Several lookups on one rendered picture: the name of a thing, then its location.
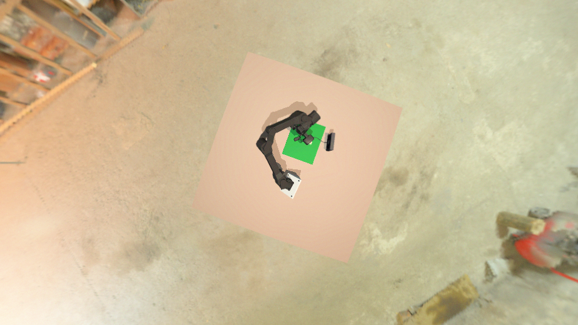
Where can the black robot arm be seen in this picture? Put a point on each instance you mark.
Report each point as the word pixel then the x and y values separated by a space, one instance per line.
pixel 298 117

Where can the green circuit board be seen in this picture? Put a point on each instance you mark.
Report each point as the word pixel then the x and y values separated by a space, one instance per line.
pixel 298 149

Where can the black computer fan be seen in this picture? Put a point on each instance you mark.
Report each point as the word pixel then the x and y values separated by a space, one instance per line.
pixel 330 141

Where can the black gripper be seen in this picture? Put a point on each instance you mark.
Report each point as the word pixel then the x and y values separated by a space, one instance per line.
pixel 308 138

